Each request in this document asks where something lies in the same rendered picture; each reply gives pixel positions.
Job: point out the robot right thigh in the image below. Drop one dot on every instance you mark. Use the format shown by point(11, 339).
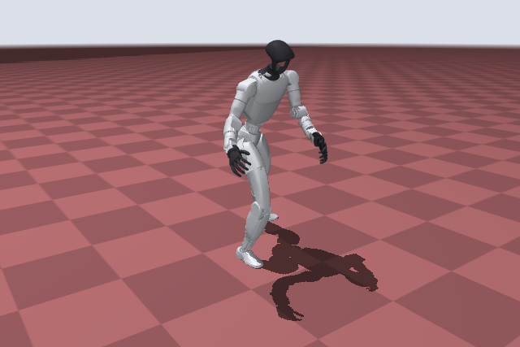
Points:
point(256, 175)

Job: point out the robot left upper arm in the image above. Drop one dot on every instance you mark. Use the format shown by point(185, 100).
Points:
point(294, 96)

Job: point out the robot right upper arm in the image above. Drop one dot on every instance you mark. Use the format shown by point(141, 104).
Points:
point(244, 91)

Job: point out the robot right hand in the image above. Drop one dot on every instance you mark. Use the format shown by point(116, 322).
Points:
point(235, 155)

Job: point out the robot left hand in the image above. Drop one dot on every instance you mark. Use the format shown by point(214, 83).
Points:
point(319, 142)

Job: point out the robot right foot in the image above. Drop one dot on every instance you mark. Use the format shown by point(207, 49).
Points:
point(249, 258)

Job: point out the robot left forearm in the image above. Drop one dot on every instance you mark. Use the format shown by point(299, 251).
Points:
point(307, 127)

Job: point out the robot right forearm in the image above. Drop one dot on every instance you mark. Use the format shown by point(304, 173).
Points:
point(230, 135)

